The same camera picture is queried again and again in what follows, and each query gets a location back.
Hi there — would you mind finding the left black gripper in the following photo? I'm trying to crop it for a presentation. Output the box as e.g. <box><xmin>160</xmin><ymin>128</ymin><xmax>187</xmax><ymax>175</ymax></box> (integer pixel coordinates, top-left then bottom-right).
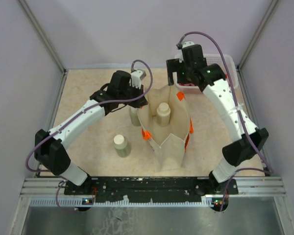
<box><xmin>119</xmin><ymin>82</ymin><xmax>148</xmax><ymax>109</ymax></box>

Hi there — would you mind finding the green bottle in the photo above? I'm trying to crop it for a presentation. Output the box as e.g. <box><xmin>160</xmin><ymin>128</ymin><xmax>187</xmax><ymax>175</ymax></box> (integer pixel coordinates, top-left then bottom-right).
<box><xmin>156</xmin><ymin>102</ymin><xmax>171</xmax><ymax>127</ymax></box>
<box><xmin>129</xmin><ymin>107</ymin><xmax>141</xmax><ymax>127</ymax></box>
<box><xmin>113</xmin><ymin>135</ymin><xmax>131</xmax><ymax>158</ymax></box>

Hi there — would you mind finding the beige canvas tote bag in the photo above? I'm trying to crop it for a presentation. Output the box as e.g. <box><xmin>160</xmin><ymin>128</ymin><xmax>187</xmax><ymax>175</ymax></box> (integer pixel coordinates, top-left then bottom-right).
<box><xmin>137</xmin><ymin>85</ymin><xmax>194</xmax><ymax>172</ymax></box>

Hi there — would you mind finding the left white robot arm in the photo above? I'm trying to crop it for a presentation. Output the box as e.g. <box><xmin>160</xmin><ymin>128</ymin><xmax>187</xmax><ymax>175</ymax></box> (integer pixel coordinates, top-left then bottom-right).
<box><xmin>34</xmin><ymin>70</ymin><xmax>148</xmax><ymax>194</ymax></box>

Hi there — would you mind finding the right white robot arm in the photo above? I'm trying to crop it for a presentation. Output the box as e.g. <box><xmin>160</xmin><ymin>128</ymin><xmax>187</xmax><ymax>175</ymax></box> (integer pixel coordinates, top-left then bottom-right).
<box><xmin>166</xmin><ymin>42</ymin><xmax>269</xmax><ymax>194</ymax></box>

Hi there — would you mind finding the red cloth in basket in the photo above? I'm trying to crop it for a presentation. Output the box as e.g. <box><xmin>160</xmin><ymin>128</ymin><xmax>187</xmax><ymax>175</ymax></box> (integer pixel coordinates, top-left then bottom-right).
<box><xmin>178</xmin><ymin>83</ymin><xmax>197</xmax><ymax>88</ymax></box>

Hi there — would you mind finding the white plastic basket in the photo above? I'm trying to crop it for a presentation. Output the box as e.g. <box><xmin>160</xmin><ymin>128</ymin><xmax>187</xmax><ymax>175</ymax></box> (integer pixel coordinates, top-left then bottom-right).
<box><xmin>175</xmin><ymin>53</ymin><xmax>239</xmax><ymax>94</ymax></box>

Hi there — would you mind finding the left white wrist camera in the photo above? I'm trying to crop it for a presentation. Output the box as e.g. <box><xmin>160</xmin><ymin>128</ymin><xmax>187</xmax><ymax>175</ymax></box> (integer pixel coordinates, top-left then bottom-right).
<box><xmin>129</xmin><ymin>70</ymin><xmax>146</xmax><ymax>89</ymax></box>

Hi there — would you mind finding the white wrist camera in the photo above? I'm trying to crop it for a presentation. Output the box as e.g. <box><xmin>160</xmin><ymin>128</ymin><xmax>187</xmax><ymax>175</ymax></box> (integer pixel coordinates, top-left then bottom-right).
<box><xmin>181</xmin><ymin>41</ymin><xmax>195</xmax><ymax>49</ymax></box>
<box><xmin>129</xmin><ymin>70</ymin><xmax>146</xmax><ymax>89</ymax></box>

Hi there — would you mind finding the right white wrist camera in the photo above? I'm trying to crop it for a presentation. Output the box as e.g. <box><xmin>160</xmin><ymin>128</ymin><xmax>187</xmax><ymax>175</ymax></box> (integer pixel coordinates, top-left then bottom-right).
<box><xmin>181</xmin><ymin>41</ymin><xmax>195</xmax><ymax>49</ymax></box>

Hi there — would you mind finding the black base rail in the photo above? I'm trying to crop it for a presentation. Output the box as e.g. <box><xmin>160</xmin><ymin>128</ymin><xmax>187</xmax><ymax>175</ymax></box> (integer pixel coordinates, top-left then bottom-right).
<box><xmin>64</xmin><ymin>177</ymin><xmax>238</xmax><ymax>203</ymax></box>

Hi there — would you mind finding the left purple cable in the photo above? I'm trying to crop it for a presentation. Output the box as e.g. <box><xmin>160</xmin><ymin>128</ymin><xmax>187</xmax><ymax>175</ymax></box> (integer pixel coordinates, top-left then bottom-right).
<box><xmin>25</xmin><ymin>59</ymin><xmax>154</xmax><ymax>213</ymax></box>

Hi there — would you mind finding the purple cable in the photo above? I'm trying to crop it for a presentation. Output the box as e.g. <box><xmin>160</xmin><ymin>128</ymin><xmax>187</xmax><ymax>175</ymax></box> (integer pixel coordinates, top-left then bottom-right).
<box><xmin>25</xmin><ymin>59</ymin><xmax>154</xmax><ymax>213</ymax></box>
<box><xmin>177</xmin><ymin>31</ymin><xmax>275</xmax><ymax>212</ymax></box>

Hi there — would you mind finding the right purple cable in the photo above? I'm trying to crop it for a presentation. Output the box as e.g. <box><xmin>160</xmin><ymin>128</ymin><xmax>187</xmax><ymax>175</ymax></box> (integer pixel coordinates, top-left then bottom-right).
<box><xmin>177</xmin><ymin>31</ymin><xmax>275</xmax><ymax>212</ymax></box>

